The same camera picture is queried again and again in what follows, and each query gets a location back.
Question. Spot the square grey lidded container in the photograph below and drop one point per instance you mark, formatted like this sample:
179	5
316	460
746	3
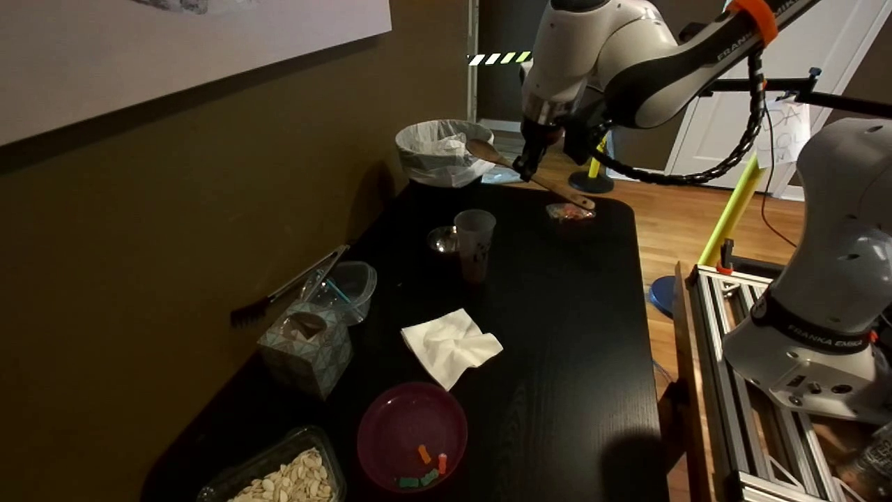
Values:
306	348

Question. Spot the trash bin with white bag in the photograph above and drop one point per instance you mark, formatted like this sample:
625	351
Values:
443	155

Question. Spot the black tray of oats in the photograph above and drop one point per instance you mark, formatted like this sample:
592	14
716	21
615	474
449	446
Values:
284	477

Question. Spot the red round plate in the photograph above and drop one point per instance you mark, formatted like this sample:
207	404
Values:
413	435

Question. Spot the colourful candy packet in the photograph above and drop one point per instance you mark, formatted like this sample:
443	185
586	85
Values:
569	210

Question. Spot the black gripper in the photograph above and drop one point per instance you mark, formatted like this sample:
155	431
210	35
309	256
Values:
541	129

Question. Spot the white panelled door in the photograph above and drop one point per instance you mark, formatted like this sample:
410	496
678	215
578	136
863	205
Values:
817	37

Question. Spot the yellow leaning pole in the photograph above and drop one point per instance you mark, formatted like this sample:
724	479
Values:
732	210

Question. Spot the yellow pole on black base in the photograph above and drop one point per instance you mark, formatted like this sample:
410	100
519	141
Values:
592	176

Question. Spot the white wall board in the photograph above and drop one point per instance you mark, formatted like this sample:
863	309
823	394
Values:
141	44

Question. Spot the wooden spoon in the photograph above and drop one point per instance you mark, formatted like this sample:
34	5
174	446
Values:
560	187

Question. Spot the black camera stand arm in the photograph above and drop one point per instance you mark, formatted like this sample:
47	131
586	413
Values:
838	99

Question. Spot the clear glass food container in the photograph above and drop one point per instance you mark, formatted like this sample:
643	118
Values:
352	286

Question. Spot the white crumpled napkin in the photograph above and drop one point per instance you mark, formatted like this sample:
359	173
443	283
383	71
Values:
452	347

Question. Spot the translucent plastic cup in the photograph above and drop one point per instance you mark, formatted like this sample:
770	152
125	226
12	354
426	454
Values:
476	240

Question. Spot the blue round disc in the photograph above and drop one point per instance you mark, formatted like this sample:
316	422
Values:
664	297

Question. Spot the long dark kitchen utensil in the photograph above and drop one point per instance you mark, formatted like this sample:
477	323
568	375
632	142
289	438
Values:
289	286

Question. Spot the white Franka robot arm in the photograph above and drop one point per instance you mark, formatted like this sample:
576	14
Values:
643	65

